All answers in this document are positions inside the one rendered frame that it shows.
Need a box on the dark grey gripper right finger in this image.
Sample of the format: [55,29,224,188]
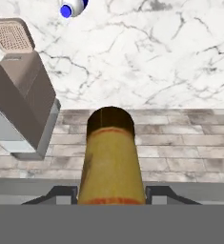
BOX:
[145,185,202,206]

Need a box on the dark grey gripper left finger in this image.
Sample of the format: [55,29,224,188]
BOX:
[22,185,79,206]

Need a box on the yellow can with brown top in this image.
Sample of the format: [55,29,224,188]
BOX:
[77,106,147,206]

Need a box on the brown and grey kitchen appliance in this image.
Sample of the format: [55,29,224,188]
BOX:
[0,17,62,161]

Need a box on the white bottle with blue cap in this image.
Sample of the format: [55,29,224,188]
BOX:
[59,0,90,19]

